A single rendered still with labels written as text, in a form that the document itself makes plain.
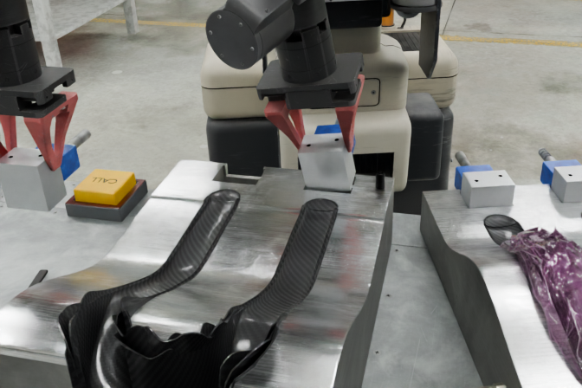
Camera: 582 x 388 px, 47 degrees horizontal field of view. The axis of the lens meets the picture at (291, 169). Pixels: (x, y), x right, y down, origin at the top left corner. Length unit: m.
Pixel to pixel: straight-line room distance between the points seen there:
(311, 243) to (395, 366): 0.14
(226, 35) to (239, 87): 0.80
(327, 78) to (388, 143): 0.48
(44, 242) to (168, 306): 0.38
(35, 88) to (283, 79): 0.24
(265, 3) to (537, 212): 0.40
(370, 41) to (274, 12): 0.56
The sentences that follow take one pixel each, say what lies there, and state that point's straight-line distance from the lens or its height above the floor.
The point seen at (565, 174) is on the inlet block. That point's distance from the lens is 0.82.
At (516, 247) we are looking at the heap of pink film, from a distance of 0.64.
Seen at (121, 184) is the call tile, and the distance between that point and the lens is 0.90.
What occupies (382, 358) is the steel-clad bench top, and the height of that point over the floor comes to 0.80.
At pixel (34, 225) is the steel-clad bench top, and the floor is 0.80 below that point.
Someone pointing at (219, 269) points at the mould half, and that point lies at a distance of 0.63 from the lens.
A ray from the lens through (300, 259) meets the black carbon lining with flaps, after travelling 0.65.
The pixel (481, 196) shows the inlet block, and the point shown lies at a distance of 0.78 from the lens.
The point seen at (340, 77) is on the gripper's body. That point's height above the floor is 1.03.
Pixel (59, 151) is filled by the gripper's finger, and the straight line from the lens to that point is 0.72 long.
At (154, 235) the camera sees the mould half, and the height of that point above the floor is 0.88.
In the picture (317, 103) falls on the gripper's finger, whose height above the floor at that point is 1.00.
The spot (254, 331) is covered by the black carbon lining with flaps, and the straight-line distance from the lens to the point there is 0.52.
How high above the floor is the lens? 1.26
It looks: 28 degrees down
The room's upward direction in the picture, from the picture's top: 3 degrees counter-clockwise
